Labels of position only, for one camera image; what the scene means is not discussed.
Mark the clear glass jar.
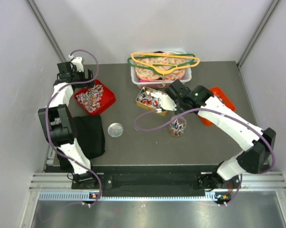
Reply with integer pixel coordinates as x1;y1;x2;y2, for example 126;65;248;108
169;116;187;137

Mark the red candy tray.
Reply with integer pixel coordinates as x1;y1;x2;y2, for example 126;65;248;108
74;80;116;115

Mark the orange candy tray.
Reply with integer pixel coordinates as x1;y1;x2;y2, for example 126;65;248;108
199;86;236;127

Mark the gold candy tin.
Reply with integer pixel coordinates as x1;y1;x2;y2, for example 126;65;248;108
136;86;167;116

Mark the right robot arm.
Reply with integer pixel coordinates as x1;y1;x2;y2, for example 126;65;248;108
165;80;276;190

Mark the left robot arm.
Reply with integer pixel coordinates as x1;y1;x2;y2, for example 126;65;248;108
38;57;99;189

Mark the floral fabric item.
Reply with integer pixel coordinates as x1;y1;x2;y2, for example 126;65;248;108
129;52;189;81

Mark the yellow clothes hanger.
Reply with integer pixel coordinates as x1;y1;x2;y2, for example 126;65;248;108
130;52;201;77

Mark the black cloth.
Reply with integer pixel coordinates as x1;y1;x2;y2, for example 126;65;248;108
50;115;105;174

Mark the green clothes hanger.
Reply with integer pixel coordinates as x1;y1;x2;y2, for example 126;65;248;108
127;53;196;72

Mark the silver jar lid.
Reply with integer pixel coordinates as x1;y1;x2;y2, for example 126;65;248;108
107;123;124;138

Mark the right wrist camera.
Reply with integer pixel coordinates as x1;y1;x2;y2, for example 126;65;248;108
156;95;176;113

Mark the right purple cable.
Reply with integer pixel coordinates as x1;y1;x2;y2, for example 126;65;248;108
134;108;277;206

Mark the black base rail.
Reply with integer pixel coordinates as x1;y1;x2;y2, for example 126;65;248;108
71;165;229;198

